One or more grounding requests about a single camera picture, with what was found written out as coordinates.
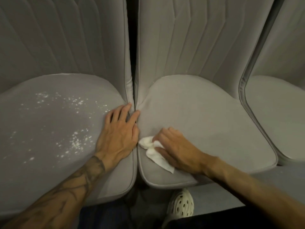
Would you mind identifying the person's right hand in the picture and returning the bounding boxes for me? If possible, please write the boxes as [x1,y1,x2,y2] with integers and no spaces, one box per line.
[152,127,213,176]

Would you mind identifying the scattered white powder specks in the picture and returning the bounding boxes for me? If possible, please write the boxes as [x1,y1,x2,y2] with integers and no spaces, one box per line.
[2,91,113,165]

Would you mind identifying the white cleaning cloth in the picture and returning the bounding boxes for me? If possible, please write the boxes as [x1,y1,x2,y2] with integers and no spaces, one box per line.
[138,136,175,174]

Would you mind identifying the person's left hand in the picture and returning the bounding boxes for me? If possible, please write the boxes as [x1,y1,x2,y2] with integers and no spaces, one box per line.
[94,103,140,171]

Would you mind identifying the grey upholstered chair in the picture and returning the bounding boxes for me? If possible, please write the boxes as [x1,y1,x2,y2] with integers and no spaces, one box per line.
[239,0,305,166]
[134,0,279,190]

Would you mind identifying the dark trousers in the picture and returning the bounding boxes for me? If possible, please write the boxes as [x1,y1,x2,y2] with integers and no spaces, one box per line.
[76,184,265,229]

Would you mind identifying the white perforated clog shoe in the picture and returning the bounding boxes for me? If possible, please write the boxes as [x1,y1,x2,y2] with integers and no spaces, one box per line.
[162,188,195,229]

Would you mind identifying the person's left forearm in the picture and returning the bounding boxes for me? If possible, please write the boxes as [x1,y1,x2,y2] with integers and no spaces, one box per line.
[0,155,107,229]

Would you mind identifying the grey chair with powder specks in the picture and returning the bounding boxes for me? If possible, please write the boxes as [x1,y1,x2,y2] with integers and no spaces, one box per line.
[0,0,138,221]

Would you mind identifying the person's right forearm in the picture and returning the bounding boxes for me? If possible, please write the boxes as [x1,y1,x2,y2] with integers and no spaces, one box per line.
[203,156,305,229]

